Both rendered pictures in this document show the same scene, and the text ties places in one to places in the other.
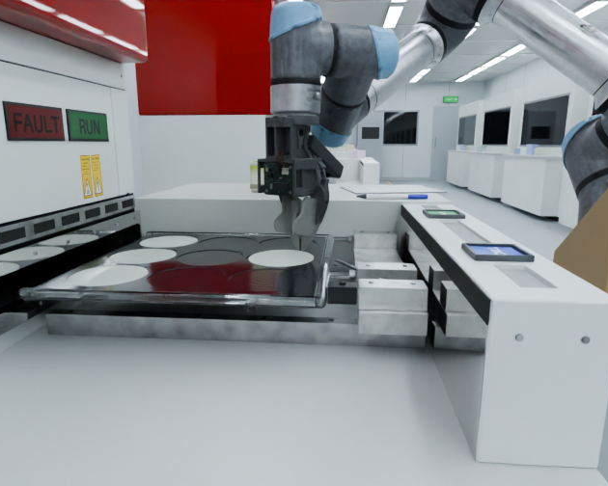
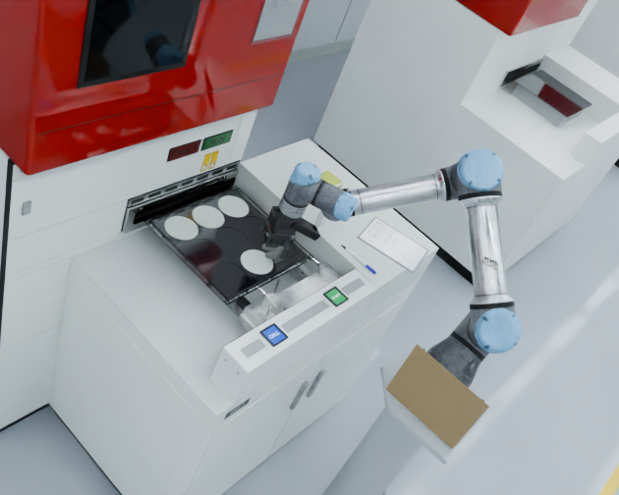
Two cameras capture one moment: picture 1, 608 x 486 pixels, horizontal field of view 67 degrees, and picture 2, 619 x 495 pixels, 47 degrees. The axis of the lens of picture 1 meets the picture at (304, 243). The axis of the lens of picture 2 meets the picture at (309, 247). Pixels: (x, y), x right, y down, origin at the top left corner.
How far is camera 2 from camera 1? 1.59 m
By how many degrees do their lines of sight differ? 33
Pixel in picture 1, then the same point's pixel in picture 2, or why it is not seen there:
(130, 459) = (138, 310)
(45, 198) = (177, 177)
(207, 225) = (265, 201)
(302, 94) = (289, 209)
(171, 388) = (167, 293)
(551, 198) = not seen: outside the picture
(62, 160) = (193, 159)
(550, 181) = not seen: outside the picture
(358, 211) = (334, 254)
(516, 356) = (224, 363)
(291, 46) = (292, 189)
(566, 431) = (229, 389)
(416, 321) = not seen: hidden behind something
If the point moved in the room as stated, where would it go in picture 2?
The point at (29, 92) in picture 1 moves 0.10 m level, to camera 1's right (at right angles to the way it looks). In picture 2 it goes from (185, 139) to (210, 159)
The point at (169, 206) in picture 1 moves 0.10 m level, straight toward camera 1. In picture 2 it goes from (253, 179) to (240, 193)
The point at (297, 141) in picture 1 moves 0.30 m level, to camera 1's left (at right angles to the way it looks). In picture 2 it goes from (284, 222) to (208, 161)
